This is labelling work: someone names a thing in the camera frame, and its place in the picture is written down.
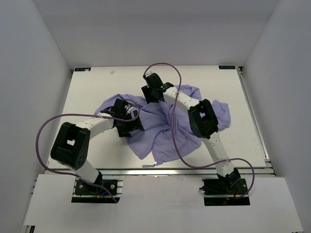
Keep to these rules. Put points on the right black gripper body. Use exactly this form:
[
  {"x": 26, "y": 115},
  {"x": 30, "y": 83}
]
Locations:
[{"x": 148, "y": 94}]

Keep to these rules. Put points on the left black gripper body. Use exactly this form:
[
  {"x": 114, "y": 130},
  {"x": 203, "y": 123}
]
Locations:
[{"x": 126, "y": 126}]

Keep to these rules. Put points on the lavender purple jacket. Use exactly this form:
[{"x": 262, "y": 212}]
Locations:
[{"x": 167, "y": 134}]

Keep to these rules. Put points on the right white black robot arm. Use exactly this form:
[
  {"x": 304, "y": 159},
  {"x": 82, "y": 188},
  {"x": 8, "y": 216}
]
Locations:
[{"x": 203, "y": 124}]

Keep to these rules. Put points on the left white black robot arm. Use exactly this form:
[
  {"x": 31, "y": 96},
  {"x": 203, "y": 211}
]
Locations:
[{"x": 72, "y": 141}]

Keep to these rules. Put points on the right blue table label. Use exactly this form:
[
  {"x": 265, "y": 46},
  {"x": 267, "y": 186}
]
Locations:
[{"x": 226, "y": 67}]

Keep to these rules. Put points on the blue table label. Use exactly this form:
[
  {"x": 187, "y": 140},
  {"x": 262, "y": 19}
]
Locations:
[
  {"x": 82, "y": 69},
  {"x": 226, "y": 67}
]

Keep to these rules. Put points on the left blue table label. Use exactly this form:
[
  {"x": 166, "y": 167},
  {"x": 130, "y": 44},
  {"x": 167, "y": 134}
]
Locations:
[{"x": 82, "y": 69}]

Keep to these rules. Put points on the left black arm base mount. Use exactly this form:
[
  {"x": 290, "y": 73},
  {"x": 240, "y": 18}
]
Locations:
[{"x": 84, "y": 193}]

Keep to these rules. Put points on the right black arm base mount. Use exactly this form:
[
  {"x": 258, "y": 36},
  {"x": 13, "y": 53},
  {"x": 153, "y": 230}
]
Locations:
[{"x": 216, "y": 193}]

